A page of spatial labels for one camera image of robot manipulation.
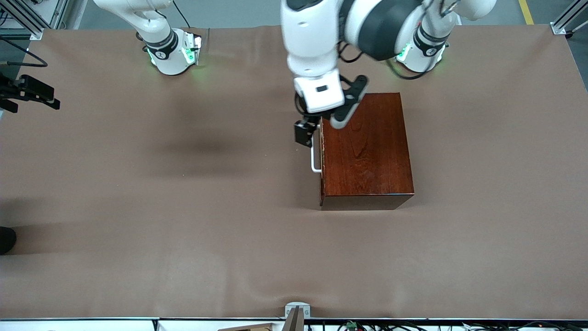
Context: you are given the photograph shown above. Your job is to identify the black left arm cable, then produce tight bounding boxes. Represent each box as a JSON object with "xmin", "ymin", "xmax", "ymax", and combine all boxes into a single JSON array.
[{"xmin": 294, "ymin": 39, "xmax": 435, "ymax": 118}]

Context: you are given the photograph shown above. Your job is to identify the black base cable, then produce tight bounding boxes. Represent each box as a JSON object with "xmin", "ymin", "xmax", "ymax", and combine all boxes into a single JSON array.
[{"xmin": 172, "ymin": 0, "xmax": 192, "ymax": 29}]

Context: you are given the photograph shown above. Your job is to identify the brown table cloth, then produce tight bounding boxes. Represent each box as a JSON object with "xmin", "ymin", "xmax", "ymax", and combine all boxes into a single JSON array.
[{"xmin": 0, "ymin": 24, "xmax": 588, "ymax": 320}]

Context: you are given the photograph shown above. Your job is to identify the aluminium frame profile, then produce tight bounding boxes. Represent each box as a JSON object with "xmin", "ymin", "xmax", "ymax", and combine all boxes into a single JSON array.
[
  {"xmin": 0, "ymin": 0, "xmax": 69, "ymax": 40},
  {"xmin": 550, "ymin": 0, "xmax": 588, "ymax": 38}
]

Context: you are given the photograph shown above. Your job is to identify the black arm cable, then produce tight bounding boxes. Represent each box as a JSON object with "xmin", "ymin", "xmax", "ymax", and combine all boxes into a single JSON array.
[
  {"xmin": 0, "ymin": 37, "xmax": 48, "ymax": 68},
  {"xmin": 294, "ymin": 39, "xmax": 435, "ymax": 118}
]

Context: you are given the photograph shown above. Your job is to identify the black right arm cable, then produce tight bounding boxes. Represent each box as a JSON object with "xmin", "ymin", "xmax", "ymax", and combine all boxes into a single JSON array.
[{"xmin": 0, "ymin": 37, "xmax": 48, "ymax": 68}]

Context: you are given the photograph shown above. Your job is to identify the dark brown wooden cabinet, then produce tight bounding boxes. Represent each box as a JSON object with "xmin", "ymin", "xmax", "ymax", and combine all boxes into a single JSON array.
[{"xmin": 319, "ymin": 92, "xmax": 415, "ymax": 211}]

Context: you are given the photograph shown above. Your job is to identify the black round object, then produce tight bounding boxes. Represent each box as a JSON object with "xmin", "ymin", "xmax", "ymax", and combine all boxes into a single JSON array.
[{"xmin": 0, "ymin": 226, "xmax": 17, "ymax": 256}]

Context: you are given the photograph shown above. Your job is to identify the grey metal clamp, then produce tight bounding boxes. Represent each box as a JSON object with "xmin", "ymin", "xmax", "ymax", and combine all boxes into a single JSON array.
[{"xmin": 281, "ymin": 302, "xmax": 311, "ymax": 331}]

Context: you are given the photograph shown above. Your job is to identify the wooden drawer with white handle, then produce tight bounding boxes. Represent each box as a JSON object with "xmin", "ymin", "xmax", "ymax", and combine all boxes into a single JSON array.
[{"xmin": 311, "ymin": 124, "xmax": 326, "ymax": 205}]

